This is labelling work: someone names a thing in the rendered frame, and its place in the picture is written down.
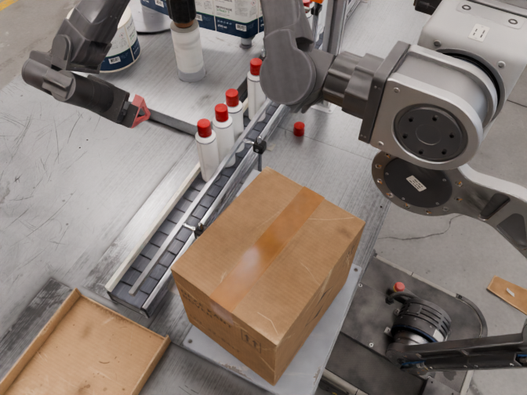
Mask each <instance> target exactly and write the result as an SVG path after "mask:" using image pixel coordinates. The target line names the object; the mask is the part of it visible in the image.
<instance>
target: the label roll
mask: <svg viewBox="0 0 527 395"><path fill-rule="evenodd" d="M73 9H74V8H73ZM73 9H72V10H71V11H70V12H69V13H68V15H67V19H69V17H70V15H71V13H72V11H73ZM111 44H112V47H111V48H110V50H109V52H108V54H107V55H106V57H105V59H104V61H103V62H102V64H101V67H100V72H104V73H107V72H115V71H120V70H123V69H125V68H127V67H129V66H131V65H132V64H133V63H135V62H136V61H137V59H138V58H139V56H140V43H139V40H138V37H137V34H136V28H135V25H134V22H133V16H132V13H131V9H130V8H129V6H127V7H126V9H125V12H124V13H123V15H122V18H121V19H120V22H119V24H118V30H117V32H116V34H115V36H114V37H113V39H112V41H111Z"/></svg>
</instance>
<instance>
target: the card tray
mask: <svg viewBox="0 0 527 395"><path fill-rule="evenodd" d="M170 343H171V340H170V338H169V336H168V335H167V336H166V337H163V336H161V335H159V334H157V333H155V332H153V331H152V330H150V329H148V328H145V327H144V326H142V325H140V324H137V323H136V322H135V321H132V320H130V319H129V318H127V317H124V316H122V315H121V314H119V313H117V312H115V311H113V310H111V309H109V308H107V307H105V306H103V305H101V304H99V303H98V302H96V301H94V300H92V299H90V298H88V297H86V296H84V295H82V294H81V292H80V291H79V290H78V289H77V288H75V289H74V290H73V291H72V292H71V294H70V295H69V296H68V297H67V298H66V299H65V301H64V302H63V303H62V305H61V306H60V307H59V309H58V310H57V311H56V312H55V313H54V315H53V316H52V317H51V318H50V320H49V321H48V322H47V324H46V325H45V326H44V328H43V329H42V330H41V331H40V332H39V333H38V335H37V336H36V337H35V339H34V340H33V341H32V343H31V344H30V345H29V347H28V348H27V349H26V350H25V351H24V353H23V354H22V355H21V356H20V358H19V359H18V360H17V362H16V363H15V364H14V365H13V366H12V367H11V369H10V370H9V371H8V373H7V374H6V375H5V377H4V378H3V379H2V381H1V382H0V395H139V393H140V391H141V390H142V389H143V387H144V385H145V383H146V381H147V380H148V379H149V377H150V375H151V373H152V372H153V370H154V369H155V367H156V365H157V364H158V362H159V361H160V359H161V358H162V355H163V354H164V352H165V351H166V349H167V348H168V346H169V344H170Z"/></svg>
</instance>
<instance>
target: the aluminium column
mask: <svg viewBox="0 0 527 395"><path fill-rule="evenodd" d="M348 2H349V0H328V4H327V10H326V17H325V30H324V36H323V43H322V51H325V52H328V53H331V54H333V55H335V56H337V54H338V53H339V54H340V50H341V45H342V40H343V31H344V26H345V20H346V15H347V7H348ZM317 104H319V105H322V106H324V107H329V105H330V104H331V103H330V102H327V101H325V100H323V101H322V102H320V103H317Z"/></svg>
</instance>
